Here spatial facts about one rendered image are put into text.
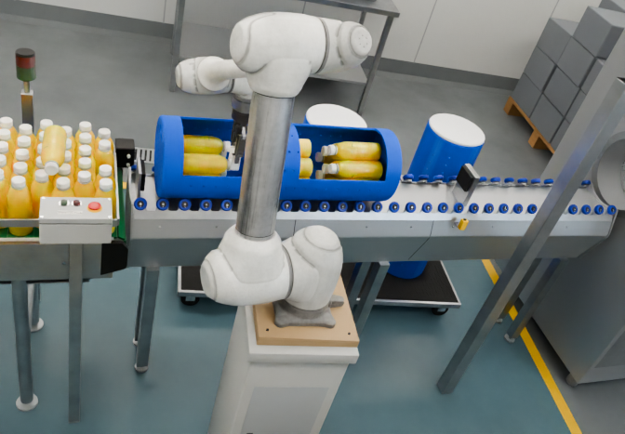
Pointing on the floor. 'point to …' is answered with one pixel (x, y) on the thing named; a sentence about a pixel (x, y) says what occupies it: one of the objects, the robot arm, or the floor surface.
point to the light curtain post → (538, 230)
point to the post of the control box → (74, 328)
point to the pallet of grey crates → (565, 71)
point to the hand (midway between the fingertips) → (234, 158)
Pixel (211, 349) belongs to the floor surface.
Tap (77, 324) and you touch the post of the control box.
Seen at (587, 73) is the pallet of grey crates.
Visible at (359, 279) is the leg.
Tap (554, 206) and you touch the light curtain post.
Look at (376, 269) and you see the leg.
